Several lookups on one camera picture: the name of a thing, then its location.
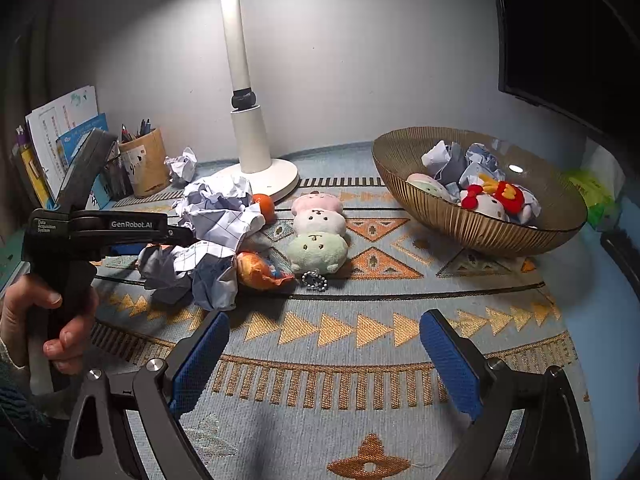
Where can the yellow book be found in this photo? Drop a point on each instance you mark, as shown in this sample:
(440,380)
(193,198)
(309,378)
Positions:
(32,170)

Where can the three-ball plush toy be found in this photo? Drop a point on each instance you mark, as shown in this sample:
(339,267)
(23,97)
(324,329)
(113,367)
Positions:
(317,235)
(425,185)

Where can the white cat plush toy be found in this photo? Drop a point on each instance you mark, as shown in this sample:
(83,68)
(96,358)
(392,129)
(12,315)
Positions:
(492,205)

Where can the patterned woven table mat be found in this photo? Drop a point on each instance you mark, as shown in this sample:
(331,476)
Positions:
(300,440)

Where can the dark curtain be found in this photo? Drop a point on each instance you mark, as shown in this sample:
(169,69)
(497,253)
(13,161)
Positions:
(20,85)

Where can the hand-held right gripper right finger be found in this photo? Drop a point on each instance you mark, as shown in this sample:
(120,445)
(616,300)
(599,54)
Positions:
(450,365)

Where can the grey paper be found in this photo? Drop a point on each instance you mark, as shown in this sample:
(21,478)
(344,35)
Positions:
(450,172)

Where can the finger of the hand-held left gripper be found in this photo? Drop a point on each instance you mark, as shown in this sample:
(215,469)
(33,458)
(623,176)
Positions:
(180,236)
(125,250)

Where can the orange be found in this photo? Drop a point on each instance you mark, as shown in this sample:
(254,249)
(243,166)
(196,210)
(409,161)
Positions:
(264,207)

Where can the black monitor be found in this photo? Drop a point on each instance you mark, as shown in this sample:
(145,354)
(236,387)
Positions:
(560,35)

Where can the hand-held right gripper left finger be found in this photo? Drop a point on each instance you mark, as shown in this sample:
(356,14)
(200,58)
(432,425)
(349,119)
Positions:
(200,360)

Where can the white paper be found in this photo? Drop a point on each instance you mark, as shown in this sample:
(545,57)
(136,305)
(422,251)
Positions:
(160,267)
(215,192)

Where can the orange snack packet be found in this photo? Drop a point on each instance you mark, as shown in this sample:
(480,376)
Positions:
(257,270)

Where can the black mesh pen holder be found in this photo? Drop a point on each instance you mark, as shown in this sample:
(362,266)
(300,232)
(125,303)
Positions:
(117,180)

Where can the wooden pen holder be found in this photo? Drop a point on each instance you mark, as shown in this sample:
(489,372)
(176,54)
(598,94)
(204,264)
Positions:
(147,165)

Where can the printed paper ball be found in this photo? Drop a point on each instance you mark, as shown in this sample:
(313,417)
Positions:
(212,280)

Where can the person's left forearm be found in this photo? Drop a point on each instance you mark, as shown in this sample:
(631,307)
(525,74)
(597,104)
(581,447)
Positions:
(20,410)

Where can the bundle of dark pens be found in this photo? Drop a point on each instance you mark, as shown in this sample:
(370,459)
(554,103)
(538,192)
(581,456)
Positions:
(142,127)

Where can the stack of books and papers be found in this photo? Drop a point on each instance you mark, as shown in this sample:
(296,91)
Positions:
(50,125)

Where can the green tissue pack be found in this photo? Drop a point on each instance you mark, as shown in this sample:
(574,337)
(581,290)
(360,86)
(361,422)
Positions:
(590,190)

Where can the green folder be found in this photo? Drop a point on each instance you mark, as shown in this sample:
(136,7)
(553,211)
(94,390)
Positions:
(10,260)

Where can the small white crumpled paper ball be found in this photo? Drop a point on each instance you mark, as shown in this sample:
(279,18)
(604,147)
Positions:
(181,165)

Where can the person's left hand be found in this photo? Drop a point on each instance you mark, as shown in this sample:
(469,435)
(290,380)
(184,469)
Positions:
(75,335)

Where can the brown ribbed glass bowl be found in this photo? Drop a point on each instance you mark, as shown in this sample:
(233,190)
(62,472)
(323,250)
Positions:
(450,230)

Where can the blue workbook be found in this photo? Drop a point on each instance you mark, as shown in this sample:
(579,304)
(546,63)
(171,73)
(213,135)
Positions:
(75,135)

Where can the white desk lamp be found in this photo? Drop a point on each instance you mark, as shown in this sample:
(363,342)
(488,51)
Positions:
(250,135)

